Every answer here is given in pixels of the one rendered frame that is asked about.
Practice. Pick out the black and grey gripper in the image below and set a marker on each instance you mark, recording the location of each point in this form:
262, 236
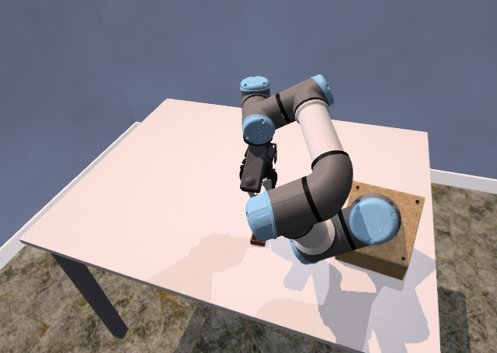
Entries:
270, 175

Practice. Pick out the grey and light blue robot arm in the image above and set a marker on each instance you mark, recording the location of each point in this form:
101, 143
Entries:
315, 199

